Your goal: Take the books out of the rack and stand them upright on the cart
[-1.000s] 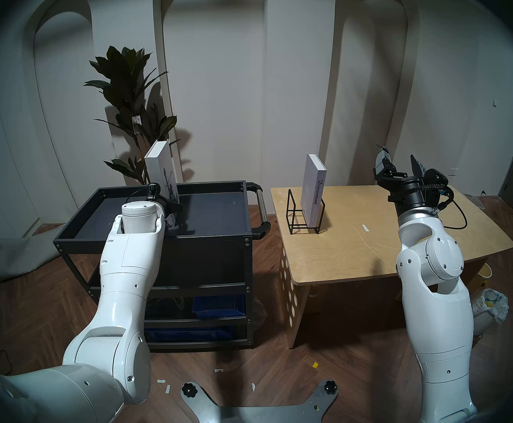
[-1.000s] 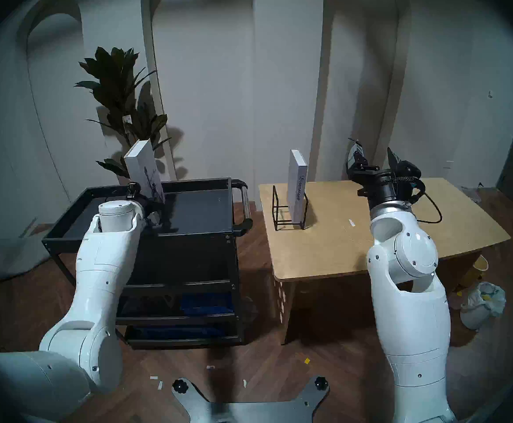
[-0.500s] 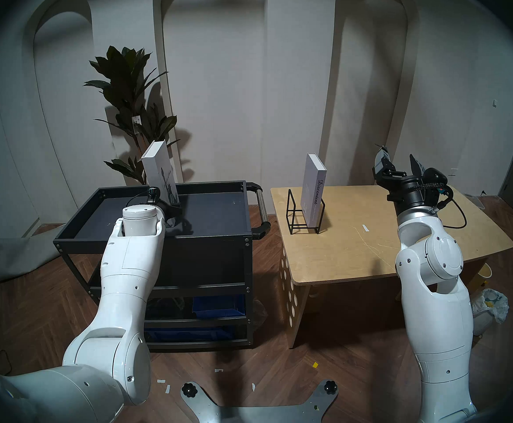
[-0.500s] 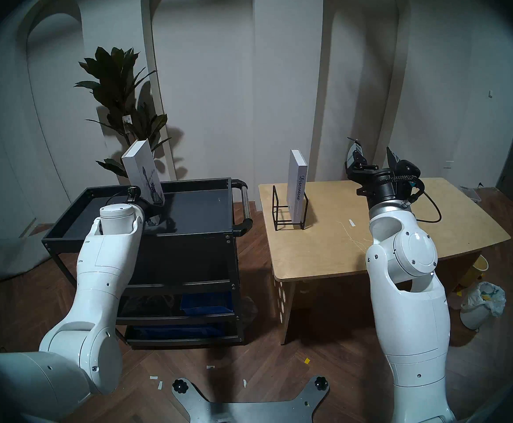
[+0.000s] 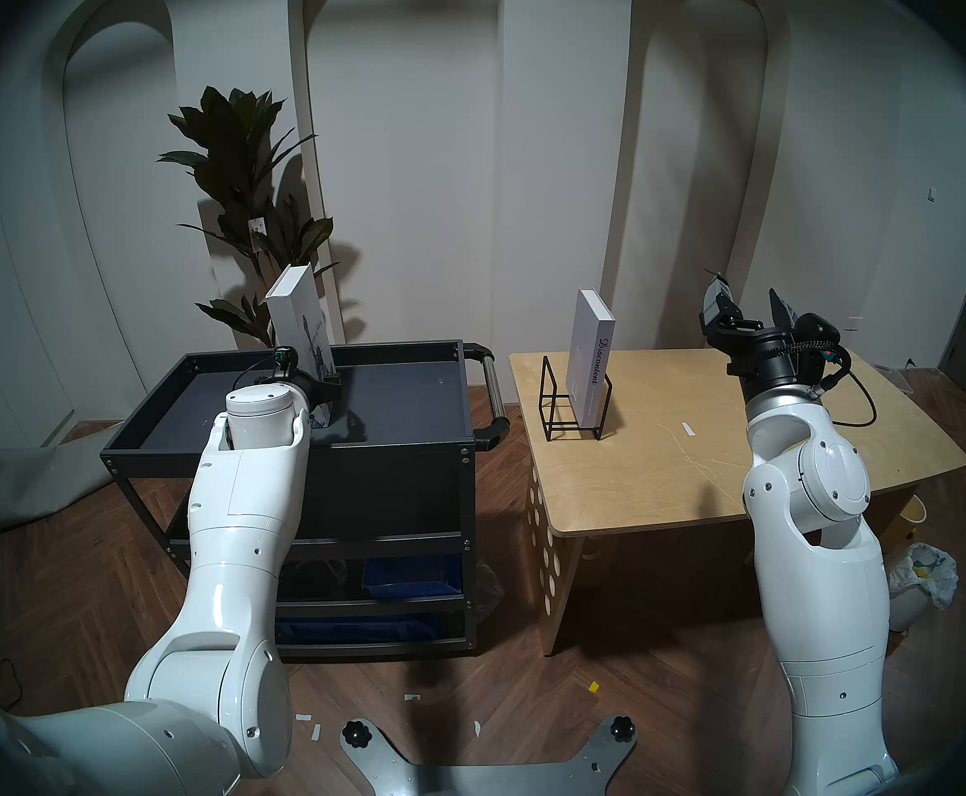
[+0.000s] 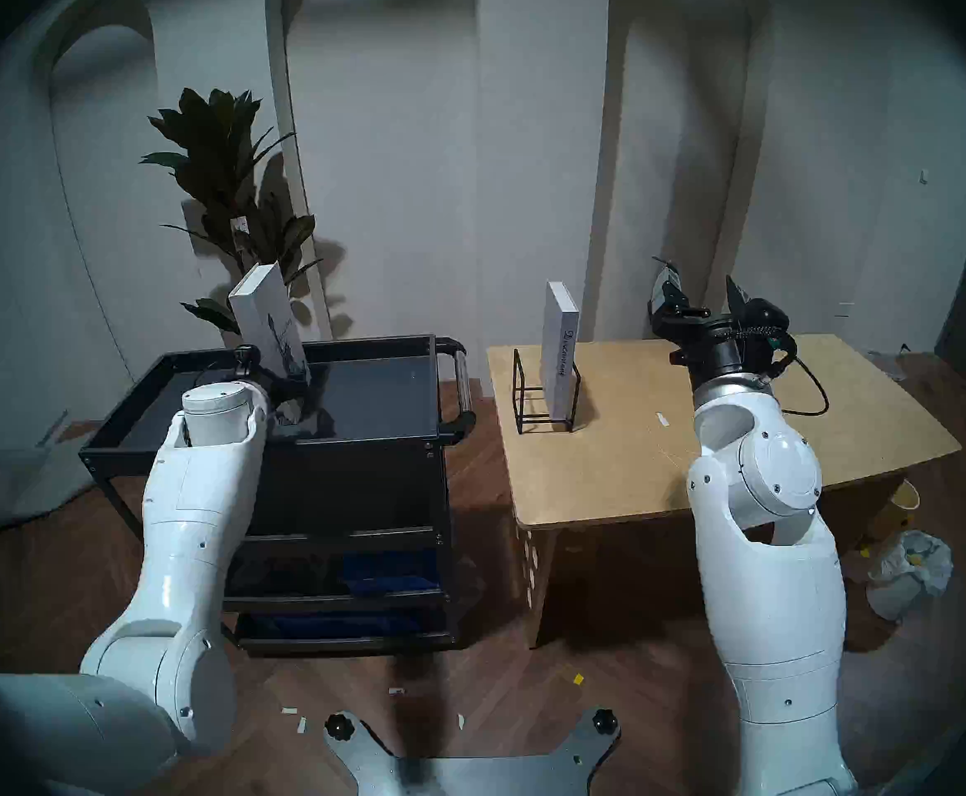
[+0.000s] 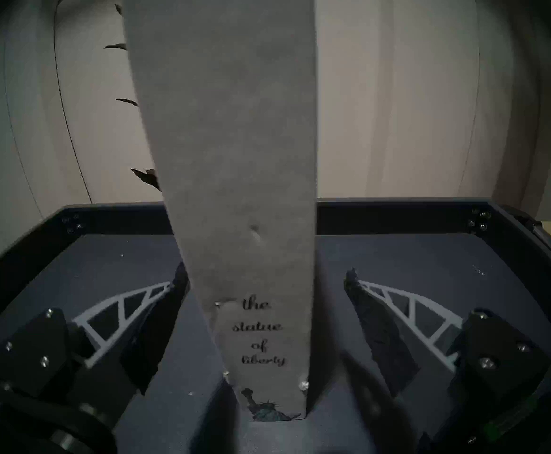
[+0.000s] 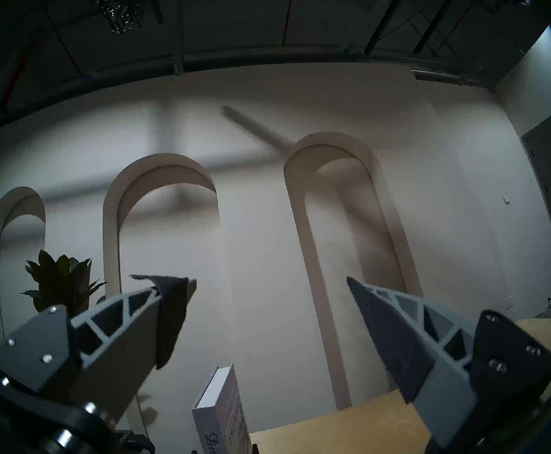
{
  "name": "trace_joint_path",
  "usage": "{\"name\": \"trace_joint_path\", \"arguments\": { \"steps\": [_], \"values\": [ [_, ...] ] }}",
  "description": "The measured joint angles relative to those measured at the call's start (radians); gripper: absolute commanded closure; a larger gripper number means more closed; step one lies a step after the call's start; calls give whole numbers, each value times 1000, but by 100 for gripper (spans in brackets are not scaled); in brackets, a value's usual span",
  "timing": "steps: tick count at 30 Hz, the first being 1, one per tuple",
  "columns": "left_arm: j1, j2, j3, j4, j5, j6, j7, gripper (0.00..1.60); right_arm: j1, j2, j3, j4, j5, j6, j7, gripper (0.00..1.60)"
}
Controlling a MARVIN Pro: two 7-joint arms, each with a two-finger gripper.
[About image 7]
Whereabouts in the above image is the tall dark green plant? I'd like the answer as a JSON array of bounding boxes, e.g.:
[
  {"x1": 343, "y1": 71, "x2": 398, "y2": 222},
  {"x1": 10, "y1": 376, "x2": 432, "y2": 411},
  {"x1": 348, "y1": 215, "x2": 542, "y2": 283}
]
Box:
[{"x1": 104, "y1": 4, "x2": 162, "y2": 191}]

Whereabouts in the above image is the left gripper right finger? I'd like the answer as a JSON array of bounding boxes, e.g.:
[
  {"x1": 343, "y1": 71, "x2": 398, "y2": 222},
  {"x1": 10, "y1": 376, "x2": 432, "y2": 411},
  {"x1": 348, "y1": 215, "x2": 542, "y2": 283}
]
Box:
[{"x1": 344, "y1": 269, "x2": 551, "y2": 440}]

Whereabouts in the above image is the white Statue of Liberty book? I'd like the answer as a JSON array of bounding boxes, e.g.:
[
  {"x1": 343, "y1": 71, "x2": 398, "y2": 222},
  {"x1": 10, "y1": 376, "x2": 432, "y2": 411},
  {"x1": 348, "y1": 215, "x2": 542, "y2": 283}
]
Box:
[{"x1": 122, "y1": 0, "x2": 317, "y2": 423}]

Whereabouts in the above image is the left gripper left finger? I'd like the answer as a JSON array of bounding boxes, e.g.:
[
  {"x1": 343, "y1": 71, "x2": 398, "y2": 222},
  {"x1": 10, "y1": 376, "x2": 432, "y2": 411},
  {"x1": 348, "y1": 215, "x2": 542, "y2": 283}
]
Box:
[{"x1": 0, "y1": 264, "x2": 191, "y2": 426}]

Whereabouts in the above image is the black metal utility cart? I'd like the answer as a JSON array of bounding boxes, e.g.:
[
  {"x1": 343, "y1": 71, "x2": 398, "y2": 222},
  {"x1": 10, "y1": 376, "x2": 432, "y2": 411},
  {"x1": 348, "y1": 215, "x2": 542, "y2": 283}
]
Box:
[{"x1": 0, "y1": 198, "x2": 551, "y2": 454}]

